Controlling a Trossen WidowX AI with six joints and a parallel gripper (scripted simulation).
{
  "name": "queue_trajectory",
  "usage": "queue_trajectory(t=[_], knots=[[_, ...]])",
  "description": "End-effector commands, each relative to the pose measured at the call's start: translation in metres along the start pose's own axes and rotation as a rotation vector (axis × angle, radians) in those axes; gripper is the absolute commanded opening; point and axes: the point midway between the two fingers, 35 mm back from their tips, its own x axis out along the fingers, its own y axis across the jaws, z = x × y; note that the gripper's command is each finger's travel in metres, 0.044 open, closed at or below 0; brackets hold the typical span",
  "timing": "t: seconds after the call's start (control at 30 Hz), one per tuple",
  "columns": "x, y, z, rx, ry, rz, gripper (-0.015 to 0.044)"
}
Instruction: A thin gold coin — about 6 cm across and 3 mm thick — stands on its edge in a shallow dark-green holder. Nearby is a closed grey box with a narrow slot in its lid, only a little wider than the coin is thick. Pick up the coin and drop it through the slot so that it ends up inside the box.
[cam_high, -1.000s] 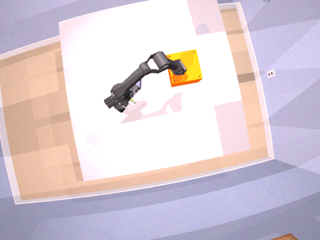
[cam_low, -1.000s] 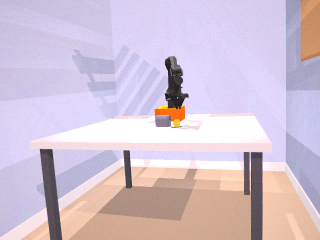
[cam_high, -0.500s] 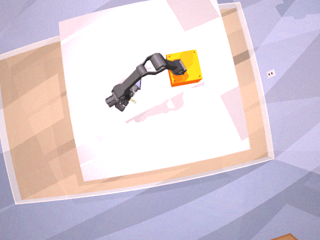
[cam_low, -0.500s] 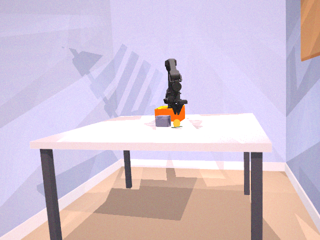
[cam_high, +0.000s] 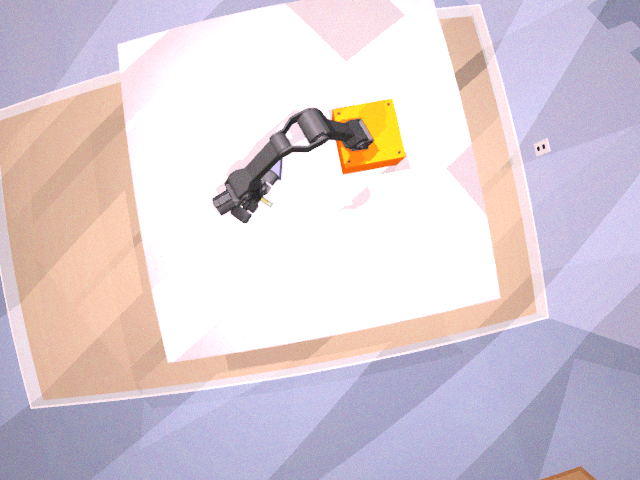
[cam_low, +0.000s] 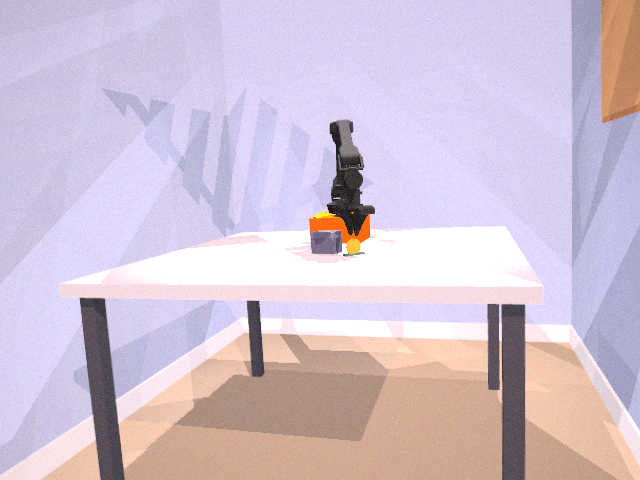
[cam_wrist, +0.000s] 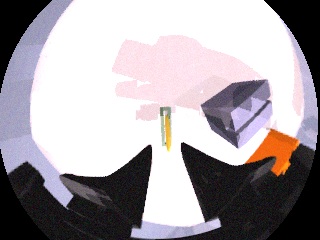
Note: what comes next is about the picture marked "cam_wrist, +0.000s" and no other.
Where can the gold coin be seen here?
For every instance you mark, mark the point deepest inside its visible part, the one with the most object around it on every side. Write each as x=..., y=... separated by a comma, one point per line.
x=167, y=137

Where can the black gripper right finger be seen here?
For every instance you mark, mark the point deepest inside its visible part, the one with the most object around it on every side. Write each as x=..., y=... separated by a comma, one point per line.
x=217, y=183

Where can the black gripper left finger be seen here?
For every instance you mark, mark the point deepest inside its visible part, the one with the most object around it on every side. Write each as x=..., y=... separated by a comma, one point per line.
x=125, y=190

